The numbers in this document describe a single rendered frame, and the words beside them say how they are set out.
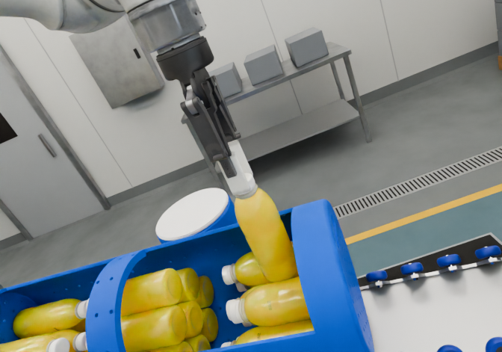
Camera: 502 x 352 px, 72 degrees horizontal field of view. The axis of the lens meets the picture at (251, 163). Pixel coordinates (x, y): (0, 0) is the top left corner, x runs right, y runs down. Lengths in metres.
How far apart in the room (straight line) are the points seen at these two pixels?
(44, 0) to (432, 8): 4.12
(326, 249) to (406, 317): 0.31
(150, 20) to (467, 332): 0.73
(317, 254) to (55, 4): 0.51
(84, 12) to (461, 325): 0.82
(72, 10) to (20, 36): 3.93
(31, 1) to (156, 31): 0.18
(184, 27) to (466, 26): 4.30
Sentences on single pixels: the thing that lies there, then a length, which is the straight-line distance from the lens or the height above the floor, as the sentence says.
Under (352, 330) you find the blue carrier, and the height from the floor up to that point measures 1.12.
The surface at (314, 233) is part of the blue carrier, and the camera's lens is 0.57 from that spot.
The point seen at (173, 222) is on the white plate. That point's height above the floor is 1.04.
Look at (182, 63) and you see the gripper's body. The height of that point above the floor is 1.54.
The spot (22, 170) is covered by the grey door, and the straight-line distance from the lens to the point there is 4.98.
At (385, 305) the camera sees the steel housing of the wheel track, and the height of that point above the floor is 0.93.
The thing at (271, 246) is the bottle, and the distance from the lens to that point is 0.60.
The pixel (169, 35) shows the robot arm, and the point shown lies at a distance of 0.46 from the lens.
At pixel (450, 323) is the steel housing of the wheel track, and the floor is 0.93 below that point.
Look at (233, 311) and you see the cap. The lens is 0.67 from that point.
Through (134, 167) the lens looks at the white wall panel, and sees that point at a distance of 4.48.
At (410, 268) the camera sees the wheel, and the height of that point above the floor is 0.98.
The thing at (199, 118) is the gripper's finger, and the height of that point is 1.47.
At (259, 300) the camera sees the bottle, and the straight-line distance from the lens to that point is 0.63.
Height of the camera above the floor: 1.58
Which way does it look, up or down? 24 degrees down
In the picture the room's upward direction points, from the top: 25 degrees counter-clockwise
